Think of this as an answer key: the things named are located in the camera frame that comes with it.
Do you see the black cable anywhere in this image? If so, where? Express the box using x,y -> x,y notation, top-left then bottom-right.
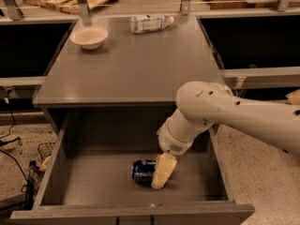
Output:
0,110 -> 29,183

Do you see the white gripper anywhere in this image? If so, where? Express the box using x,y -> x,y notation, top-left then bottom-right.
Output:
151,123 -> 193,189

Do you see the grey cabinet counter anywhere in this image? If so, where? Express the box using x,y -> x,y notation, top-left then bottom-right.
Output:
33,16 -> 224,113

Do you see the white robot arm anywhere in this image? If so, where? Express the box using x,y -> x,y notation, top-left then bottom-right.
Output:
151,82 -> 300,189

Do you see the black wire basket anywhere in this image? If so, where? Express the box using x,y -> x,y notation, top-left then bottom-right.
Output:
37,142 -> 55,161

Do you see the white ceramic bowl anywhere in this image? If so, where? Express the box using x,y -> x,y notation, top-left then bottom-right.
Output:
70,26 -> 108,50

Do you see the grey open drawer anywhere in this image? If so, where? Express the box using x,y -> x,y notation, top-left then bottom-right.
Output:
10,111 -> 254,225

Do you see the clear plastic water bottle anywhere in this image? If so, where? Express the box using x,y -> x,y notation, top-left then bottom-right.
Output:
129,14 -> 174,34

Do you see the blue pepsi can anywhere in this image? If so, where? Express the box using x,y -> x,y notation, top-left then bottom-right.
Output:
131,159 -> 156,187

